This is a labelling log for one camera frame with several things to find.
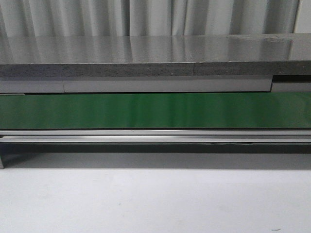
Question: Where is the grey cabinet panel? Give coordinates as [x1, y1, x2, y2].
[0, 75, 311, 94]

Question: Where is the green conveyor belt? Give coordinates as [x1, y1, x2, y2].
[0, 92, 311, 130]

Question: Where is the dark granite counter slab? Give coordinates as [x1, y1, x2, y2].
[0, 33, 311, 77]

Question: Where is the grey curtain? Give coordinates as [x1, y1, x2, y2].
[0, 0, 311, 37]

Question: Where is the aluminium conveyor frame rail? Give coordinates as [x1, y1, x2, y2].
[0, 129, 311, 170]

